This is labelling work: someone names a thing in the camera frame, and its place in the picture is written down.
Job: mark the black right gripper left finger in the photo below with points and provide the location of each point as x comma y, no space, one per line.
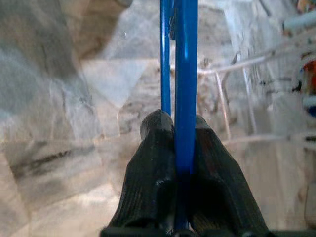
148,172

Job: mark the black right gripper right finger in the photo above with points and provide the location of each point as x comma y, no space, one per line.
217,185

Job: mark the blue plastic hanger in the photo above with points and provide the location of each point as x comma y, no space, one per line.
185,74

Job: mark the white folding table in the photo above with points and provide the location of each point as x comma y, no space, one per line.
222,103

